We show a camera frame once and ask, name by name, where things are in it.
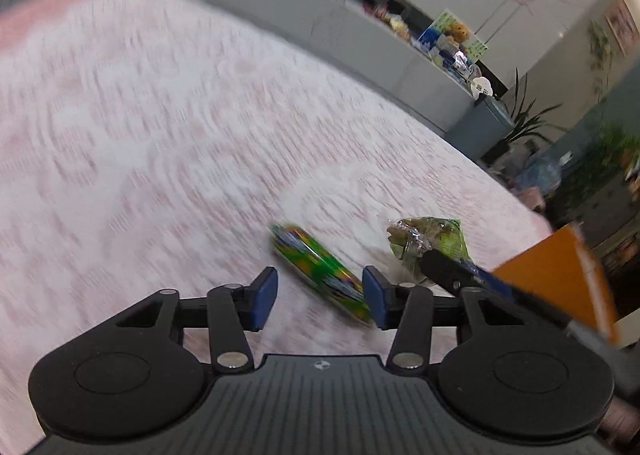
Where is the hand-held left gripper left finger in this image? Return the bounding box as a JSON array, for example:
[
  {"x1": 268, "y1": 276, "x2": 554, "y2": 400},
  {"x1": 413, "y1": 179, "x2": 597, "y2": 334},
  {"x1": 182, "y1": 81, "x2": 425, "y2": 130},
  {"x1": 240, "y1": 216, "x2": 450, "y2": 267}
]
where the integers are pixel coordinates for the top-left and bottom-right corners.
[{"x1": 115, "y1": 266, "x2": 279, "y2": 375}]

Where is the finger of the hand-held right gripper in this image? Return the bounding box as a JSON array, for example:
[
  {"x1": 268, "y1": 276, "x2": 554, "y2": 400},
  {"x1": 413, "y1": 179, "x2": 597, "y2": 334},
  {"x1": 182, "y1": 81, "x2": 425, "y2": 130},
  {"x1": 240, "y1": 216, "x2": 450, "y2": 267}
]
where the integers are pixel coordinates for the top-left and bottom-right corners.
[{"x1": 420, "y1": 249, "x2": 573, "y2": 329}]

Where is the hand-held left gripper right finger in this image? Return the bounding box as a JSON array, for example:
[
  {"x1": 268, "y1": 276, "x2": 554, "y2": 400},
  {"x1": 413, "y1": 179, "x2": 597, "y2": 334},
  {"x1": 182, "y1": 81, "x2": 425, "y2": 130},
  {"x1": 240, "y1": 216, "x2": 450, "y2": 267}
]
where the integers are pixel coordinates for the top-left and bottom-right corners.
[{"x1": 362, "y1": 265, "x2": 544, "y2": 376}]

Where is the light green snack packet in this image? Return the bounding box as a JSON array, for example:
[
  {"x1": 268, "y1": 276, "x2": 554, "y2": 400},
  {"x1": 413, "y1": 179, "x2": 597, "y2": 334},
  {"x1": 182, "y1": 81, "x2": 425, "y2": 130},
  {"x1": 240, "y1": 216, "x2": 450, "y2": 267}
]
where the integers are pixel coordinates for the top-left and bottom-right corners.
[{"x1": 386, "y1": 216, "x2": 471, "y2": 282}]

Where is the green colourful snack tube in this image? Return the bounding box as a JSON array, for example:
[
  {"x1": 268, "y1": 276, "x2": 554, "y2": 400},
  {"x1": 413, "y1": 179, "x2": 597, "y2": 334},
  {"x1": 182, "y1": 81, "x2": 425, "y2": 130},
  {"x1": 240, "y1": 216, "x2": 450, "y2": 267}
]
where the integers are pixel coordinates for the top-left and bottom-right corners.
[{"x1": 270, "y1": 222, "x2": 374, "y2": 327}]

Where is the orange storage box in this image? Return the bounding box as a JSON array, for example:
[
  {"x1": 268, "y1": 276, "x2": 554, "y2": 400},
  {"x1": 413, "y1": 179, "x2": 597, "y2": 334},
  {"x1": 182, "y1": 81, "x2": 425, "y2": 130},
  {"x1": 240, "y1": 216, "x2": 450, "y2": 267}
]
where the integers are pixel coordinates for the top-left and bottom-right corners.
[{"x1": 492, "y1": 222, "x2": 622, "y2": 347}]

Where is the pile of snacks on counter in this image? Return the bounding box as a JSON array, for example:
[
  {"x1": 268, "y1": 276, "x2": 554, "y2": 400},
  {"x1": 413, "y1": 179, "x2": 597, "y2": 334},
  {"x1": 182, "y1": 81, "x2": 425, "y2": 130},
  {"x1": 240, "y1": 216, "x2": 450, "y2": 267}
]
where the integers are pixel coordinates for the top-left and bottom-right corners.
[{"x1": 369, "y1": 8, "x2": 497, "y2": 97}]

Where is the blue water bottle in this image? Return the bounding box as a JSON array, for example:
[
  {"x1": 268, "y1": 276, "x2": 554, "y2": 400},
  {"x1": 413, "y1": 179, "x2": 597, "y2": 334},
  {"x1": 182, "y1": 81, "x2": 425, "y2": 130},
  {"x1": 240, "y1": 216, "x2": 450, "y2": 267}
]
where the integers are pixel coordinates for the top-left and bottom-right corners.
[{"x1": 519, "y1": 154, "x2": 568, "y2": 197}]

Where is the blue-grey cabinet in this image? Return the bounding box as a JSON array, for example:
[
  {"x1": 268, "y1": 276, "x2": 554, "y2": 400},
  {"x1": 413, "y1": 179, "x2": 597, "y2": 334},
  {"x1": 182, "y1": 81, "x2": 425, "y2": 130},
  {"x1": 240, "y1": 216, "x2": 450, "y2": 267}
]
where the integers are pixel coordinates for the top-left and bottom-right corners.
[{"x1": 444, "y1": 96, "x2": 517, "y2": 162}]

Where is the potted green plant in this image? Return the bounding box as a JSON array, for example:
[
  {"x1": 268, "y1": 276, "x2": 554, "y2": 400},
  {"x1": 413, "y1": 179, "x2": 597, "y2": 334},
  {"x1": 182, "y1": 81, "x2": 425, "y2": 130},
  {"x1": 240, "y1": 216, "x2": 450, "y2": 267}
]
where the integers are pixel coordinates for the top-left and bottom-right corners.
[{"x1": 494, "y1": 68, "x2": 563, "y2": 157}]

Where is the grey long counter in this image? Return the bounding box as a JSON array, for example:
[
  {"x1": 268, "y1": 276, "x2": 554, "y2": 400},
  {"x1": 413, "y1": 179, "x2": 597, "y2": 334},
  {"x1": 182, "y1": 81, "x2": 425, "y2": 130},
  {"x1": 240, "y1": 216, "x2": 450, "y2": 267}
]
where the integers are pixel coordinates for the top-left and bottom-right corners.
[{"x1": 100, "y1": 0, "x2": 501, "y2": 152}]

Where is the hanging vine plant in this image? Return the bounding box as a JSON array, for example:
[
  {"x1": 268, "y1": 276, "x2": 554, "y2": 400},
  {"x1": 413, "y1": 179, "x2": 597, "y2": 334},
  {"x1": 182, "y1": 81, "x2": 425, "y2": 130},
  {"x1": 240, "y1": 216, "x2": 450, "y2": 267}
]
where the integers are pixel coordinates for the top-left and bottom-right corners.
[{"x1": 586, "y1": 19, "x2": 617, "y2": 103}]

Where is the framed wall picture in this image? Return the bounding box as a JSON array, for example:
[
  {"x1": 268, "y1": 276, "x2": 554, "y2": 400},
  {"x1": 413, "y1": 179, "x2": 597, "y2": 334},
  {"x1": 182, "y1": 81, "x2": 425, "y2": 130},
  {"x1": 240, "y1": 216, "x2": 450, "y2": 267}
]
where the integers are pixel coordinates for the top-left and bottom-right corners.
[{"x1": 604, "y1": 0, "x2": 640, "y2": 57}]

